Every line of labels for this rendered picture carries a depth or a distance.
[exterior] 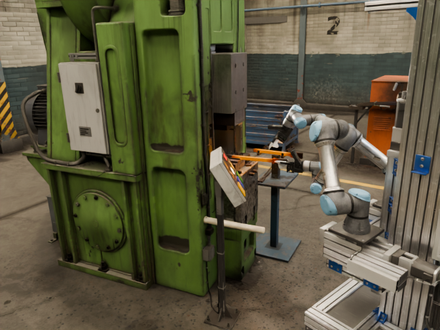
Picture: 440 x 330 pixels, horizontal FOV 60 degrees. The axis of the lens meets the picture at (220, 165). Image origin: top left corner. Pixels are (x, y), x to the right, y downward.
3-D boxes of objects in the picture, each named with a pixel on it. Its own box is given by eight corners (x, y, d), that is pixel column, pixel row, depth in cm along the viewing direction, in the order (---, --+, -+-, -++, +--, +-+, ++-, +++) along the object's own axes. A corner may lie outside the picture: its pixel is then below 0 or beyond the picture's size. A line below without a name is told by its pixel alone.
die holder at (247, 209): (258, 211, 323) (258, 160, 309) (241, 230, 290) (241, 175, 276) (199, 201, 345) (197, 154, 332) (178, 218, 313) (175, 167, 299)
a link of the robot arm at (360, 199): (373, 216, 208) (376, 193, 204) (350, 219, 206) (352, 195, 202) (362, 207, 219) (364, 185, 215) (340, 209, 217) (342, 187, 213)
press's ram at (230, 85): (251, 105, 297) (251, 52, 284) (232, 114, 263) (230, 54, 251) (203, 103, 313) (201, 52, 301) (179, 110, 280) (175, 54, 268)
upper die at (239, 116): (245, 120, 288) (244, 108, 285) (234, 126, 271) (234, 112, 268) (196, 117, 305) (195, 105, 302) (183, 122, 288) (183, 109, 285)
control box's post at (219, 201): (226, 315, 269) (222, 171, 235) (224, 319, 265) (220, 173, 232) (221, 314, 270) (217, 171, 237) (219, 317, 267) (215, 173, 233)
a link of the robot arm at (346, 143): (361, 136, 235) (320, 198, 255) (360, 132, 245) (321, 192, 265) (344, 128, 236) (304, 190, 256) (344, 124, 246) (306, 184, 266)
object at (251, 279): (279, 260, 334) (279, 259, 334) (257, 300, 284) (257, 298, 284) (237, 251, 350) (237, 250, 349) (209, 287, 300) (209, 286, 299)
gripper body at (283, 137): (283, 144, 269) (291, 130, 263) (272, 137, 271) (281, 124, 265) (285, 141, 275) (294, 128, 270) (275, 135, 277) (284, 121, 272)
